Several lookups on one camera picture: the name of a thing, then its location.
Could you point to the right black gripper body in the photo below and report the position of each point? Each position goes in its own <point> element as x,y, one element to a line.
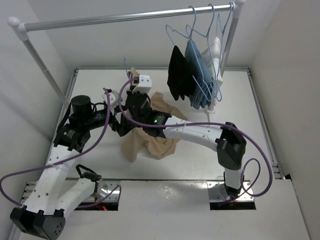
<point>144,95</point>

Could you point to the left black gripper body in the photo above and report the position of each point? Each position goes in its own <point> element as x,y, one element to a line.
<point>114,124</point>

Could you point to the light blue wire hanger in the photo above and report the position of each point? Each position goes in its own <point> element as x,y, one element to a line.
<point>128,72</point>

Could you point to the beige t shirt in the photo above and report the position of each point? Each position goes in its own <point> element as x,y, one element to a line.
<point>156,146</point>

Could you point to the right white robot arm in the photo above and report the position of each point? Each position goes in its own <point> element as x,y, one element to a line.
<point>229,145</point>

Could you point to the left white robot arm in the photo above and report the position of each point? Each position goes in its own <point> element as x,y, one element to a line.
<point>65,185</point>

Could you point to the blue hanger with white garment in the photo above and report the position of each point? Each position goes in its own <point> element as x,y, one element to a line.
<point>221,28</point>

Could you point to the black hanging garment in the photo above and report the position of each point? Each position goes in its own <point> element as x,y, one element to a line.
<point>180,76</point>

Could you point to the blue denim hanging garment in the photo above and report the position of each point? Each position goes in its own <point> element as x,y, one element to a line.
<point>201,75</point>

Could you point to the white hanging garment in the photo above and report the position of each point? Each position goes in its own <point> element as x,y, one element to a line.
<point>212,58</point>

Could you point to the white and silver clothes rack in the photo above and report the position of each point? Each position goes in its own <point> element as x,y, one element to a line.
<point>21,30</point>

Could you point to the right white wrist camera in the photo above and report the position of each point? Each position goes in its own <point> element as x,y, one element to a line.
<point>141,84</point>

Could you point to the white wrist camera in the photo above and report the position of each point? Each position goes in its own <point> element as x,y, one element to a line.
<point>113,99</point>
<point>141,84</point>

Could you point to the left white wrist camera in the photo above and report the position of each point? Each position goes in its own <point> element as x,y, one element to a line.
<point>113,99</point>

